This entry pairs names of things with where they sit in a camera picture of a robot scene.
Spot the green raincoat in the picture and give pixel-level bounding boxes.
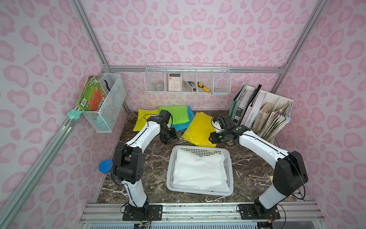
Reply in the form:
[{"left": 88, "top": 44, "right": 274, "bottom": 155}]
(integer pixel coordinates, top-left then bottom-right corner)
[{"left": 159, "top": 106, "right": 190, "bottom": 125}]

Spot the white perforated plastic basket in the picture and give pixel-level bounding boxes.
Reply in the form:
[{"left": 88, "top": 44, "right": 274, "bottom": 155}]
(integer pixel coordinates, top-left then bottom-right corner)
[{"left": 166, "top": 146, "right": 234, "bottom": 196}]

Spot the white raincoat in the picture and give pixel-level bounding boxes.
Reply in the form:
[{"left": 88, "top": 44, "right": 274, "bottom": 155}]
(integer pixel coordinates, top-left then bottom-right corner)
[{"left": 172, "top": 149, "right": 230, "bottom": 193}]

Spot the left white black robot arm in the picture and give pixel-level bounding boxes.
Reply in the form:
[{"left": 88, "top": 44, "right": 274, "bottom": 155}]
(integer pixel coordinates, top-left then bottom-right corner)
[{"left": 110, "top": 110, "right": 177, "bottom": 213}]

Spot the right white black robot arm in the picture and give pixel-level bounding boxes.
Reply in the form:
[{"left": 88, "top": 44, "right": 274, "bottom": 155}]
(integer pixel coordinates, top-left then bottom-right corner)
[{"left": 209, "top": 115, "right": 308, "bottom": 218}]

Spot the blue folded raincoat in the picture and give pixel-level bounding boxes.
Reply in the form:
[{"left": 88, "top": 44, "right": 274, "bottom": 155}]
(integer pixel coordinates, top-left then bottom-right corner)
[{"left": 171, "top": 106, "right": 195, "bottom": 132}]

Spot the lime yellow folded raincoat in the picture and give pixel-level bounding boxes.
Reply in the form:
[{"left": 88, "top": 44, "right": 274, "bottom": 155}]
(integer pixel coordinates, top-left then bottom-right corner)
[{"left": 133, "top": 109, "right": 159, "bottom": 132}]

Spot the green file folder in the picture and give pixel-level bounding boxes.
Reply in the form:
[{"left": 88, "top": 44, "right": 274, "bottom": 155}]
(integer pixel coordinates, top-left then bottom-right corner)
[{"left": 229, "top": 84, "right": 247, "bottom": 120}]

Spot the stack of beige papers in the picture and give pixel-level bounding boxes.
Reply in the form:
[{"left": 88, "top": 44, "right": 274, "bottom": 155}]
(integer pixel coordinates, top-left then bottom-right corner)
[{"left": 251, "top": 101, "right": 293, "bottom": 143}]

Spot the white desktop file organizer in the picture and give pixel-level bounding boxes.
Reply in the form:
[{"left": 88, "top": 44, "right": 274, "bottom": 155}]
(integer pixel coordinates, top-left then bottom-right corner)
[{"left": 229, "top": 85, "right": 294, "bottom": 143}]

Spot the pink white calculator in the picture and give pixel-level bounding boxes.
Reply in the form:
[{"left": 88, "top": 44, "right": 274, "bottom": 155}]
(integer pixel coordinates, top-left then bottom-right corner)
[{"left": 168, "top": 72, "right": 182, "bottom": 92}]

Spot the grey stapler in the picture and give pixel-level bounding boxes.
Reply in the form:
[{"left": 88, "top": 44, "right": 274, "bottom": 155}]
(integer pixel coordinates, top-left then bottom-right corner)
[{"left": 183, "top": 81, "right": 197, "bottom": 92}]

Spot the yellow black utility knife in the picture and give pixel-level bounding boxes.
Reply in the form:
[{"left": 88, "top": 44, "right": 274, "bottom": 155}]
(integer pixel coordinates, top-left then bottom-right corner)
[{"left": 197, "top": 82, "right": 211, "bottom": 93}]

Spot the blue lidded jar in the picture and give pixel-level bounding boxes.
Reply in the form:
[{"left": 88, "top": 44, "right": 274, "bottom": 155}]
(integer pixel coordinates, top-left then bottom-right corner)
[{"left": 98, "top": 159, "right": 112, "bottom": 174}]

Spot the green red booklet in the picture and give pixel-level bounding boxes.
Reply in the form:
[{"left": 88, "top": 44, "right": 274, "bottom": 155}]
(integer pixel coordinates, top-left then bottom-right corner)
[{"left": 77, "top": 76, "right": 107, "bottom": 111}]

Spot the white wire wall shelf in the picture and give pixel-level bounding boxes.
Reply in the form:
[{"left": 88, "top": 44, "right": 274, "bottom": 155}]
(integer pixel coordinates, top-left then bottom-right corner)
[{"left": 144, "top": 63, "right": 231, "bottom": 94}]

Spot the white mesh wall basket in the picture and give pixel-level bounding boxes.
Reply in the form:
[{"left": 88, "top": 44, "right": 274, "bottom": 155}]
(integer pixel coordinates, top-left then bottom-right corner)
[{"left": 83, "top": 73, "right": 127, "bottom": 133}]

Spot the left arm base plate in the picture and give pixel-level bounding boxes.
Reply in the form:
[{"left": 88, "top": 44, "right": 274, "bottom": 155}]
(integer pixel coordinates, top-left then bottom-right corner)
[{"left": 122, "top": 205, "right": 163, "bottom": 221}]

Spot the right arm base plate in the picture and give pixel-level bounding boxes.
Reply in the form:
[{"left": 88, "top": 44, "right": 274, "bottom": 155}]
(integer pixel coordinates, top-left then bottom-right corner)
[{"left": 236, "top": 203, "right": 281, "bottom": 221}]

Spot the mint green wall hook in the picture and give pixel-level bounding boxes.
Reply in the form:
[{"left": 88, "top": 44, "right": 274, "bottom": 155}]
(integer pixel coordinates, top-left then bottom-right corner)
[{"left": 67, "top": 109, "right": 84, "bottom": 120}]

